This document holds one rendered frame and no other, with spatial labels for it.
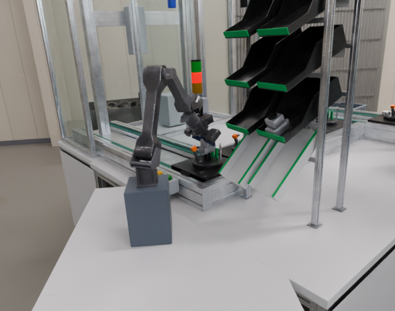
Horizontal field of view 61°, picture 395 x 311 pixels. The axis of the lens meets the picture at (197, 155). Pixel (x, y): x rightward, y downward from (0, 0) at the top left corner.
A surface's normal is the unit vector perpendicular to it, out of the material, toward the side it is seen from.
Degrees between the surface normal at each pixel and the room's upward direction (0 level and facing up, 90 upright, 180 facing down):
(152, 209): 90
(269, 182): 45
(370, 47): 90
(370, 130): 90
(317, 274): 0
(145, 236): 90
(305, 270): 0
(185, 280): 0
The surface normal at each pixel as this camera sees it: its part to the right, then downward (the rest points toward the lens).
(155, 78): -0.40, 0.11
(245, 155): -0.65, -0.52
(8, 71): 0.07, 0.32
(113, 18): 0.64, 0.22
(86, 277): -0.05, -0.94
